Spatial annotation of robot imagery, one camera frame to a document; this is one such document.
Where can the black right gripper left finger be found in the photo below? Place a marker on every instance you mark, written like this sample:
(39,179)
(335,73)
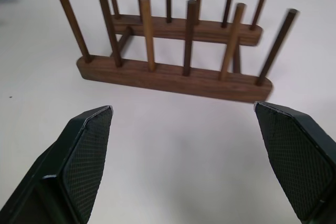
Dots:
(78,161)

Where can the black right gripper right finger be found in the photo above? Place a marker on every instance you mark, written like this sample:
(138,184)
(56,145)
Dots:
(296,161)

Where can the wooden peg dish rack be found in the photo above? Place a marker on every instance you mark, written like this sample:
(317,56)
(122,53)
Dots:
(173,51)

